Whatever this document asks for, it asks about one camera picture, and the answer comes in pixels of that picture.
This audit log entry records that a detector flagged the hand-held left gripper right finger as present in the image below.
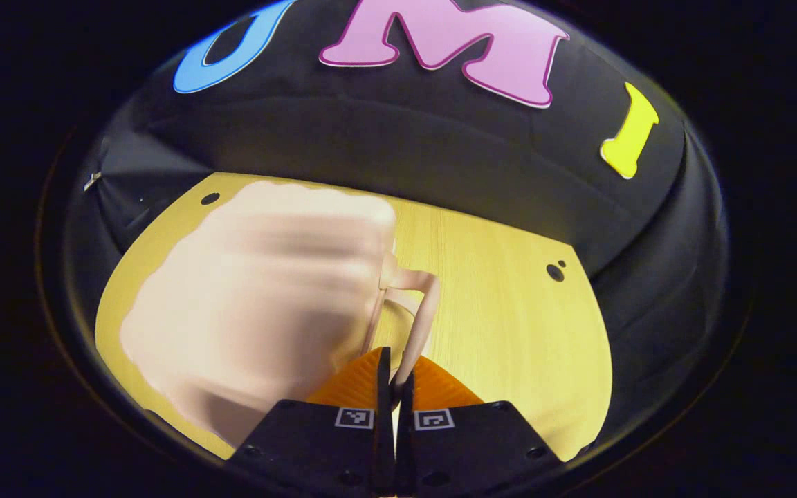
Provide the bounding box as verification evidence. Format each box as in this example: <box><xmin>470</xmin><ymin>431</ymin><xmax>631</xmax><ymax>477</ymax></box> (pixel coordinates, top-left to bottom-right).
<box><xmin>394</xmin><ymin>356</ymin><xmax>569</xmax><ymax>495</ymax></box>

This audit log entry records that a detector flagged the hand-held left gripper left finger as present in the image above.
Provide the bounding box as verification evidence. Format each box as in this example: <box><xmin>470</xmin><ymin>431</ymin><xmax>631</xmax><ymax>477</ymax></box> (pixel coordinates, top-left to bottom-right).
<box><xmin>229</xmin><ymin>346</ymin><xmax>395</xmax><ymax>495</ymax></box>

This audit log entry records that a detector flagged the pale pink suitcase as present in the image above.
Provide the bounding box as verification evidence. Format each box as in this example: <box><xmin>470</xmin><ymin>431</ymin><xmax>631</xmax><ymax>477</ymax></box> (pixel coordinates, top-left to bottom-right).
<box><xmin>118</xmin><ymin>180</ymin><xmax>441</xmax><ymax>450</ymax></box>

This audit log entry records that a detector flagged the black backdrop cloth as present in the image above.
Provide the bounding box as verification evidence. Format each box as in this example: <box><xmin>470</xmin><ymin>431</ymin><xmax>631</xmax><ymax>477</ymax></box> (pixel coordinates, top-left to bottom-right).
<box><xmin>63</xmin><ymin>0</ymin><xmax>731</xmax><ymax>443</ymax></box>

